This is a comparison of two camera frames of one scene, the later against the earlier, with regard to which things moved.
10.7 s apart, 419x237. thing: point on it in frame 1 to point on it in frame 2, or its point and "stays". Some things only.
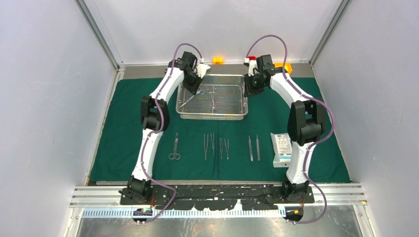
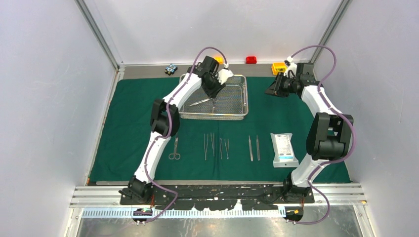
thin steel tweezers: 227,147 stays
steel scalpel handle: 258,148 stays
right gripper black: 249,91 to 275,88
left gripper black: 193,89 to 213,93
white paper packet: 282,149 stays
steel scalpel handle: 250,148 stays
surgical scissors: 201,91 to 200,101
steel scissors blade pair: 174,155 stays
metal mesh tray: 220,97 stays
